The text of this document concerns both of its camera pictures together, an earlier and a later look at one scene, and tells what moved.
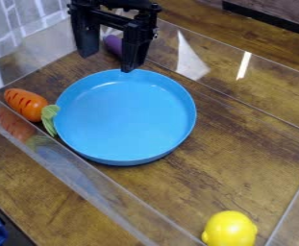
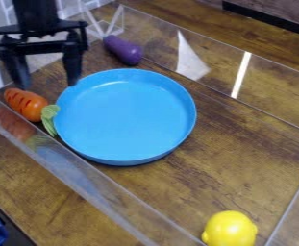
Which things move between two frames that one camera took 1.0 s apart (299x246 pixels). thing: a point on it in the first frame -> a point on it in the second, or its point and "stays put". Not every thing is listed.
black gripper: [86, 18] -> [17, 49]
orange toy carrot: [33, 108] stays put
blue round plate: [126, 118] stays put
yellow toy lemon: [229, 228] stays put
